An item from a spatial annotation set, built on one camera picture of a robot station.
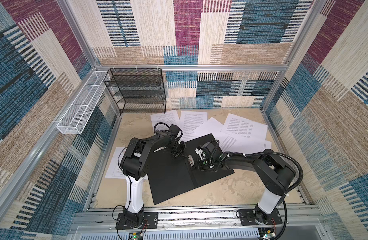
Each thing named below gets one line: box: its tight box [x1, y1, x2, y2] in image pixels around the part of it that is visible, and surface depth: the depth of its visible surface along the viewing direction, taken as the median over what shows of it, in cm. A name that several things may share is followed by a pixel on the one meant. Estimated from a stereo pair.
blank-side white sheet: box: [193, 117, 226, 138], surface depth 112 cm
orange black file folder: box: [147, 133, 235, 205], surface depth 89 cm
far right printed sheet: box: [220, 113, 268, 141], surface depth 111 cm
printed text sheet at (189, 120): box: [179, 110, 212, 143], surface depth 117 cm
